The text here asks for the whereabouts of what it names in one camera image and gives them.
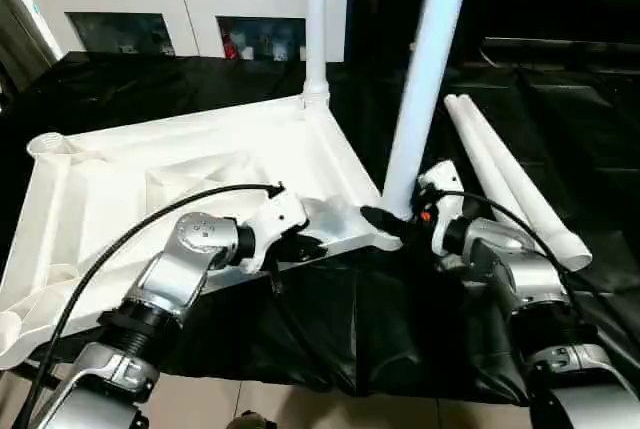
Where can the white plastic table top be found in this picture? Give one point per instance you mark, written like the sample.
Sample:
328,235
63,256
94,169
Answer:
125,164

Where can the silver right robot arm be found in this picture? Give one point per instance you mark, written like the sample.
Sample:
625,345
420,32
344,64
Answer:
535,274

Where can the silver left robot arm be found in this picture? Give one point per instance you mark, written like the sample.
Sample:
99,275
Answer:
170,274

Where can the black mat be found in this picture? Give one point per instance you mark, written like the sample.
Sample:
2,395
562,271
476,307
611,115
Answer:
400,324

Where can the long dark bar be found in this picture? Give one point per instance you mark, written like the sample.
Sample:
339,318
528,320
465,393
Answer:
560,45

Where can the grey curtain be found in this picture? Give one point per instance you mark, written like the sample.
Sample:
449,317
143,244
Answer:
22,34

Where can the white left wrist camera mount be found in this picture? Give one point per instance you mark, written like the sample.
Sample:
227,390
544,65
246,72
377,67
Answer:
277,219

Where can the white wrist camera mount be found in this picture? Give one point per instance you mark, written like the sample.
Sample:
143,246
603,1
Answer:
445,199
277,219

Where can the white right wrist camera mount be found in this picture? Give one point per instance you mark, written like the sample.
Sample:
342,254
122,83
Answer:
445,199

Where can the black folding stand frame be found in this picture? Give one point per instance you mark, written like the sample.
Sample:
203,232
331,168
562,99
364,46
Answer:
42,371

